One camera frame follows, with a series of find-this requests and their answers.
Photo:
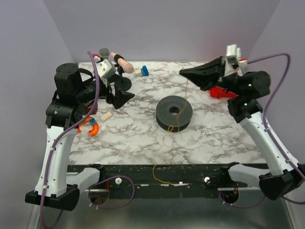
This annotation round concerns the black cable spool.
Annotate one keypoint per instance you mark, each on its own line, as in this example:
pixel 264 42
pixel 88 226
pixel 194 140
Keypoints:
pixel 173 113

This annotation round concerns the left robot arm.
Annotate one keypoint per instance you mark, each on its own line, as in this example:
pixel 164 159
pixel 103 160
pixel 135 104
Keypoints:
pixel 76 87

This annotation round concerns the white toy brick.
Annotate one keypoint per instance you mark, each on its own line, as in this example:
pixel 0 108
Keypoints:
pixel 106 116

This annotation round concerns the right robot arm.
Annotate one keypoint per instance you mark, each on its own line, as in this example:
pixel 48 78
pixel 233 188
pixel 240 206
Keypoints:
pixel 284 173

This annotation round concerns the blue and white block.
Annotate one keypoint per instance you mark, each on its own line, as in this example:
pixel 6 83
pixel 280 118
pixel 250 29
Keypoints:
pixel 142 72

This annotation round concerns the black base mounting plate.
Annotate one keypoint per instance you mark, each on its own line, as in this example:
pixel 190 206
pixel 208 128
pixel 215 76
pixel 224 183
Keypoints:
pixel 164 181

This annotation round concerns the grey mesh microphone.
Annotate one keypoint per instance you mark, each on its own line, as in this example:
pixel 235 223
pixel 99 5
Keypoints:
pixel 104 53

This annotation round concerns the aluminium frame rail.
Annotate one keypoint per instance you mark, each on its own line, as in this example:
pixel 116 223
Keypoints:
pixel 253 182

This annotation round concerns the orange curved track piece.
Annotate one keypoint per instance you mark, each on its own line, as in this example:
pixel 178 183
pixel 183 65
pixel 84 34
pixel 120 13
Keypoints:
pixel 95 129

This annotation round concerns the pink wooden microphone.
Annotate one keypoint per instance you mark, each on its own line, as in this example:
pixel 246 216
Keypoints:
pixel 126 66

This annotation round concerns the small blue toy block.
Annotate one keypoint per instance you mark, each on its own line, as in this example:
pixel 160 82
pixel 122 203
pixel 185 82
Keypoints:
pixel 92 121

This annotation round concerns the red plastic bin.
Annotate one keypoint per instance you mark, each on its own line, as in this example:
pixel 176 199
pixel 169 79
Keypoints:
pixel 219 93

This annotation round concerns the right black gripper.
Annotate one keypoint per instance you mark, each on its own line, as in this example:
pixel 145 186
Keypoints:
pixel 221 75

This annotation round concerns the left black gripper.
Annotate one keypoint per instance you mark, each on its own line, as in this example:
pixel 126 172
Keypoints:
pixel 110 89

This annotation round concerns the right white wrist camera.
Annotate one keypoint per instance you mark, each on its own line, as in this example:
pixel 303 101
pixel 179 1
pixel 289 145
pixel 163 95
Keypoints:
pixel 234 63

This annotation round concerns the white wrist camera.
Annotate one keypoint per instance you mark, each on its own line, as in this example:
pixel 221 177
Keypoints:
pixel 105 69
pixel 234 63

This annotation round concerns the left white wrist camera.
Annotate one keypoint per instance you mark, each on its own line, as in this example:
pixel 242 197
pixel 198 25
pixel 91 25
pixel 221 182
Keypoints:
pixel 105 69

